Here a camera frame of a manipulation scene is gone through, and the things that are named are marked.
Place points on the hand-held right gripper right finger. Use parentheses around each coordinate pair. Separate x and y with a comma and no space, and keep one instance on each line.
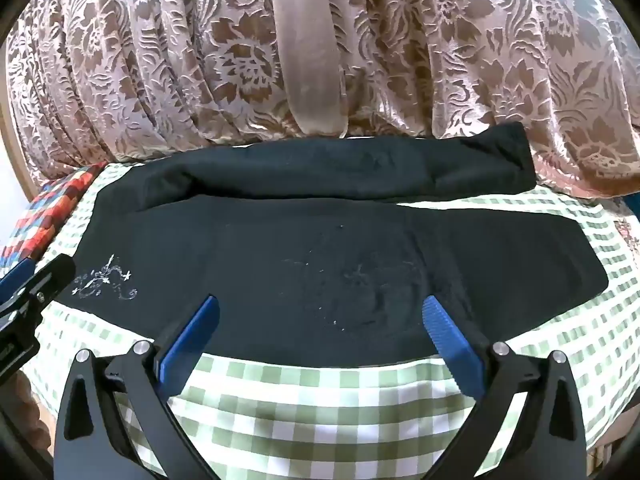
(447,340)

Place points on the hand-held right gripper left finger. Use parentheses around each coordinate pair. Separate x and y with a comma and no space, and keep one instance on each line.
(192,340)

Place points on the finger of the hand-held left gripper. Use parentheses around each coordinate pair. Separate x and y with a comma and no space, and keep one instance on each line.
(47,277)

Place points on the black pants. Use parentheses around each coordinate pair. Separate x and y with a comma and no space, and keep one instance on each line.
(300,270)

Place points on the red blue plaid cloth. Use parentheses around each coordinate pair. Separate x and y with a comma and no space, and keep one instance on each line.
(55,210)

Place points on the green checked cloth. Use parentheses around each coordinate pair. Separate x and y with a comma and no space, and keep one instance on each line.
(320,410)

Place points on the floral brown curtain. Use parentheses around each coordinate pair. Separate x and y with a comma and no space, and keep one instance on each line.
(150,60)

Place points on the beige curtain band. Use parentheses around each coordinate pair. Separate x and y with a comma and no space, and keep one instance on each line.
(310,60)

